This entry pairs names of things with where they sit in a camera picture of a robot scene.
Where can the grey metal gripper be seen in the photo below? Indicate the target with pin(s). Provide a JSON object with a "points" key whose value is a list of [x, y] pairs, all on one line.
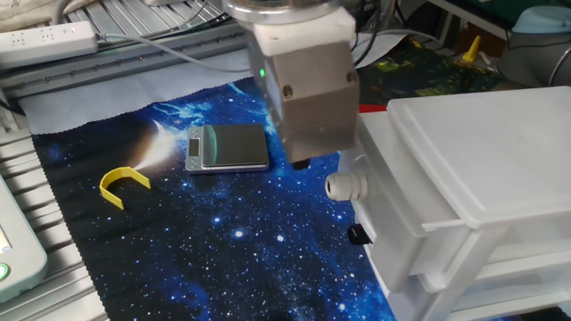
{"points": [[312, 98]]}

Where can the white plastic drawer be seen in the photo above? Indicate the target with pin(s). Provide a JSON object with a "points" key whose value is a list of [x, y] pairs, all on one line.
{"points": [[392, 214]]}

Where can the white plastic drawer cabinet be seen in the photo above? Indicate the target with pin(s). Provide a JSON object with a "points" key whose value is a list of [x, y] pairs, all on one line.
{"points": [[490, 147]]}

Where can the silver digital pocket scale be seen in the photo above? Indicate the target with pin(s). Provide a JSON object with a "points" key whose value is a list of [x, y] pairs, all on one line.
{"points": [[232, 145]]}

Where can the galaxy print cloth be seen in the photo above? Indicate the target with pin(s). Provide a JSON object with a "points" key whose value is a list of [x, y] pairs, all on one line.
{"points": [[201, 249]]}

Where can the yellow U-shaped plastic piece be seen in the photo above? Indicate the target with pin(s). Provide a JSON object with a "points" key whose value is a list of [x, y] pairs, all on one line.
{"points": [[103, 185]]}

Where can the yellow cone-shaped piece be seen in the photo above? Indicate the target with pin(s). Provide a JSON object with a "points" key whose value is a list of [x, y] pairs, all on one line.
{"points": [[472, 53]]}

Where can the white power strip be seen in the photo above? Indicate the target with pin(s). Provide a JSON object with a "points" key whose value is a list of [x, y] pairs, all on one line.
{"points": [[44, 42]]}

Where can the white teach pendant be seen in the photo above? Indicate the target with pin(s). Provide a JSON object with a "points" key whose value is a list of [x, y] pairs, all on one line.
{"points": [[18, 258]]}

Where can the beige cloth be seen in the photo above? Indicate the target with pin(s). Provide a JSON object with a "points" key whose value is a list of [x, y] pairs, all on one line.
{"points": [[27, 13]]}

